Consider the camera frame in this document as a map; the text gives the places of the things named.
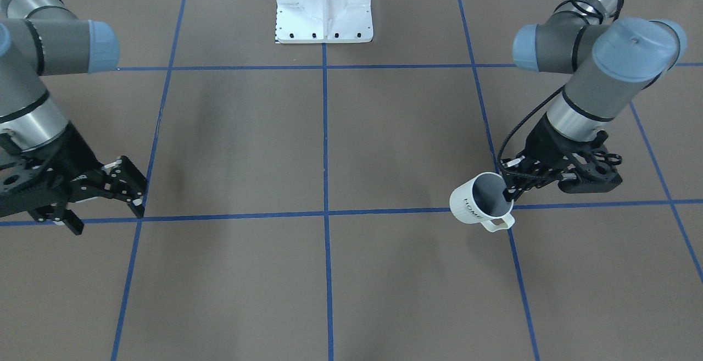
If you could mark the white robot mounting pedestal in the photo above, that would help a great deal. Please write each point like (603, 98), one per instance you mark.
(323, 21)

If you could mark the brown paper table cover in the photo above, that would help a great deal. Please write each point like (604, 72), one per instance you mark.
(298, 200)

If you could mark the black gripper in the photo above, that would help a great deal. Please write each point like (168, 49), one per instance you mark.
(544, 139)
(73, 151)

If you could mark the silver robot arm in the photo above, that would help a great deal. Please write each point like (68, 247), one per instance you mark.
(609, 59)
(44, 38)

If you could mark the white ceramic mug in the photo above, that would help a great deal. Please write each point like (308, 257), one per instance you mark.
(481, 201)

